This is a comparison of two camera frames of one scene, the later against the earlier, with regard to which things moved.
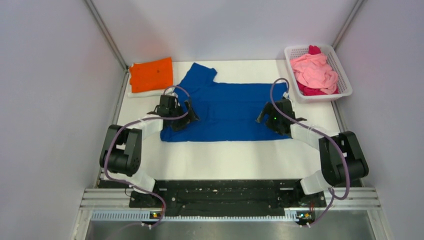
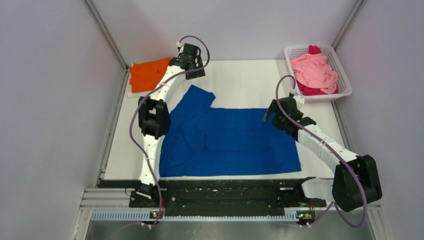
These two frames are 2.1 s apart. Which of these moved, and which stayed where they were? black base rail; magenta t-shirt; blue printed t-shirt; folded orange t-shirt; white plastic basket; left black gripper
Moved: blue printed t-shirt; left black gripper
Stayed: magenta t-shirt; black base rail; folded orange t-shirt; white plastic basket
